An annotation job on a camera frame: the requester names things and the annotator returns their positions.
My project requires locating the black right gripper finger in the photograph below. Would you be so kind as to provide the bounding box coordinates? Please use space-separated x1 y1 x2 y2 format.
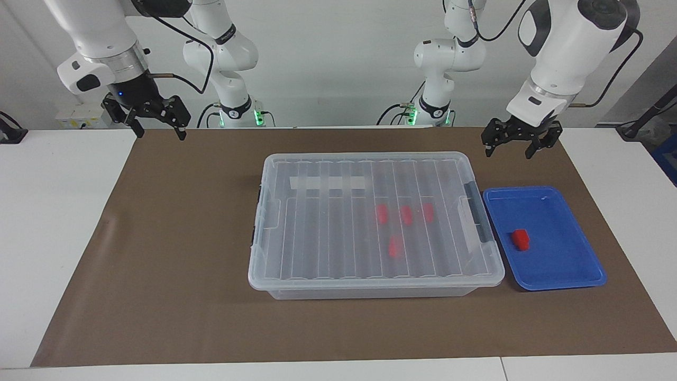
161 97 191 141
101 95 145 139

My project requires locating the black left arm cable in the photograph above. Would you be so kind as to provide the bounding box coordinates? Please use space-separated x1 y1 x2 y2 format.
465 0 645 108

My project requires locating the blue crate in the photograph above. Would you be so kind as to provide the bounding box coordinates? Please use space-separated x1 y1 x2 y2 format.
651 132 677 186

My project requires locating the clear plastic storage box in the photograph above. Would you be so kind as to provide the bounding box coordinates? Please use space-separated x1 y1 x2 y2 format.
249 152 506 301

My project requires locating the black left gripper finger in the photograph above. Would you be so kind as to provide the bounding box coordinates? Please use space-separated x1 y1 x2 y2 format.
525 123 563 159
481 120 501 158

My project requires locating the white power strip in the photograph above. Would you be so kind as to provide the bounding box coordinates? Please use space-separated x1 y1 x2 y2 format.
56 103 114 129

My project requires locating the black tripod stand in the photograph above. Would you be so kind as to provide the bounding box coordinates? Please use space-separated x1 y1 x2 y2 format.
616 85 677 141

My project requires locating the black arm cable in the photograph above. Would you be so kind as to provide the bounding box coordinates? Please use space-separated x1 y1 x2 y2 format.
135 0 215 95
465 0 645 108

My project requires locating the black clamp mount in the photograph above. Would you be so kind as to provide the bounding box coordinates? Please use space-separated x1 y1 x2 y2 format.
0 111 28 144

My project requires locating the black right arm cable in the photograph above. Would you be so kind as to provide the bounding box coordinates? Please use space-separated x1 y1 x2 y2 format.
135 0 215 95

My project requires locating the black base cable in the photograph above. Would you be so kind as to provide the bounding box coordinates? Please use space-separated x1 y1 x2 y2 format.
377 103 418 126
197 103 220 129

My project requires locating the brown table mat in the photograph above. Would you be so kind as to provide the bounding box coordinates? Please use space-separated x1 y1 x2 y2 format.
31 127 677 368

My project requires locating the clear ribbed plastic lid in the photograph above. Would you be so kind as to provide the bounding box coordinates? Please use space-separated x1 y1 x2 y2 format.
248 152 506 292

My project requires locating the blue plastic tray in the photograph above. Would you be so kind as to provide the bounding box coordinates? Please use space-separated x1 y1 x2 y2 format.
482 185 608 292

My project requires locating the black box latch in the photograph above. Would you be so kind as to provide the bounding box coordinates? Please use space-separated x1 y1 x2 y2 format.
464 181 495 244
253 183 265 249

